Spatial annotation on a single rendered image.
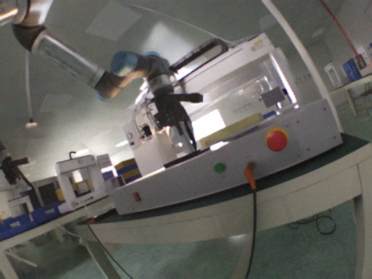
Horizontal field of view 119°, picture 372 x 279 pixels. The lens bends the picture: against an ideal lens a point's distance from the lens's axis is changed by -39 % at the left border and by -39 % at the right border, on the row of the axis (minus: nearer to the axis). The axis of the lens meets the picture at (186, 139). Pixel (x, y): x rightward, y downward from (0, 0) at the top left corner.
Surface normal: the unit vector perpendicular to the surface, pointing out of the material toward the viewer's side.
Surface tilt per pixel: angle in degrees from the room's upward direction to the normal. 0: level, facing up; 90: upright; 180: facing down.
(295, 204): 90
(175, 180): 90
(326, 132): 90
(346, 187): 90
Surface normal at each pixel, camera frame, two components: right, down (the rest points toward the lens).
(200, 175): -0.47, 0.13
